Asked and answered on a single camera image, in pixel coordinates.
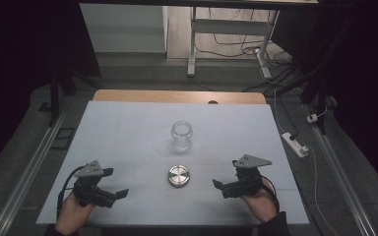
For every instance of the aluminium floor rail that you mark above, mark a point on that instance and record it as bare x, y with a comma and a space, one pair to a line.
341, 177
29, 173

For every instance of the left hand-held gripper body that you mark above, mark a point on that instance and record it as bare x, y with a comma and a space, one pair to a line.
90, 188

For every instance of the person's left hand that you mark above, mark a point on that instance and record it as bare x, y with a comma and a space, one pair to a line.
74, 213

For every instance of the white metal desk frame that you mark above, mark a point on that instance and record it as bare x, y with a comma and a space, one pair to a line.
229, 27

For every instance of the person's right hand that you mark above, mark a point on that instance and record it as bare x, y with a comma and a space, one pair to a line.
262, 205

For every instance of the black metal stand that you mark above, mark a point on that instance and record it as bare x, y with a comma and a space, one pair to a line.
318, 95
54, 98

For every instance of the wooden table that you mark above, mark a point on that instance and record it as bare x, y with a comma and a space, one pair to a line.
164, 96

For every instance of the clear glass jar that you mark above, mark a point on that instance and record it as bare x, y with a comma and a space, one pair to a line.
181, 137

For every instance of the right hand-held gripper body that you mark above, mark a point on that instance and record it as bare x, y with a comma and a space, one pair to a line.
246, 183

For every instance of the silver metal jar lid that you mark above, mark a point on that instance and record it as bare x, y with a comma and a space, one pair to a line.
178, 176

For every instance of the small white adapter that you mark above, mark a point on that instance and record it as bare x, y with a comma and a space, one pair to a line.
312, 118

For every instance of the white table cover sheet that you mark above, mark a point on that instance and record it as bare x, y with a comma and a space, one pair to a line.
128, 137

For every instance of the black rectangular floor frame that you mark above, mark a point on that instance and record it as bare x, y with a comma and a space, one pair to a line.
63, 138

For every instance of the dark curtain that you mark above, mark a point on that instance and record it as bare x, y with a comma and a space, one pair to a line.
364, 82
19, 65

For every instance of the white power strip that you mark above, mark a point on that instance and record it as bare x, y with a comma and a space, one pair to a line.
294, 145

